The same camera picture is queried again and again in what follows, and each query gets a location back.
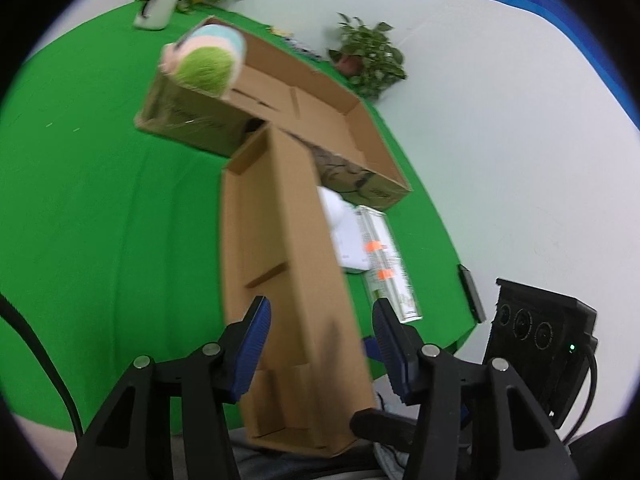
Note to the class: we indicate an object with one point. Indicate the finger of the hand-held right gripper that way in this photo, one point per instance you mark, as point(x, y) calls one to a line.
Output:
point(380, 425)

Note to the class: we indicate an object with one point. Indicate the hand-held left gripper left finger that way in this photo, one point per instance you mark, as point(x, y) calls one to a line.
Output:
point(252, 345)

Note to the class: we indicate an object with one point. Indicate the pastel plush toy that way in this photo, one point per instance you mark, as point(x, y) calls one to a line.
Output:
point(205, 67)

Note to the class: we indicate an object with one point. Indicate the narrow cardboard box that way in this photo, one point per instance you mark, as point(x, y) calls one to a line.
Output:
point(285, 220)

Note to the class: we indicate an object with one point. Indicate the black flat device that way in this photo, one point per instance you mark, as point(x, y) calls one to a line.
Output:
point(472, 292)

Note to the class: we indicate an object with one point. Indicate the blue wall strip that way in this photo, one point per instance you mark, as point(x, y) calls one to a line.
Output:
point(590, 25)

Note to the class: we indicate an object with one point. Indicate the potted plant brown pot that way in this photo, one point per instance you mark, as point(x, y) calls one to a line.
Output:
point(370, 55)

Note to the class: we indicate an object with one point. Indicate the small patterned packet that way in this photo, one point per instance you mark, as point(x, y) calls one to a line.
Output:
point(300, 45)

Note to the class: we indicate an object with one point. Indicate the green tablecloth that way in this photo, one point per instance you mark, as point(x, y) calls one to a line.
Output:
point(75, 210)

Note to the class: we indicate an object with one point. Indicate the white flat box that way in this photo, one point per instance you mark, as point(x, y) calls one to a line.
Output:
point(352, 250)

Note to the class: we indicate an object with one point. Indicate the green white medicine box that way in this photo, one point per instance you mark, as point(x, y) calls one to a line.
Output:
point(387, 240)

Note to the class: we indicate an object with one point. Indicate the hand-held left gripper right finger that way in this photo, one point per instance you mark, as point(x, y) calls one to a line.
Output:
point(392, 355)

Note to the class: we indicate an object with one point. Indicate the large cardboard box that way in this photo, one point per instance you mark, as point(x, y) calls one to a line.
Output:
point(320, 115)

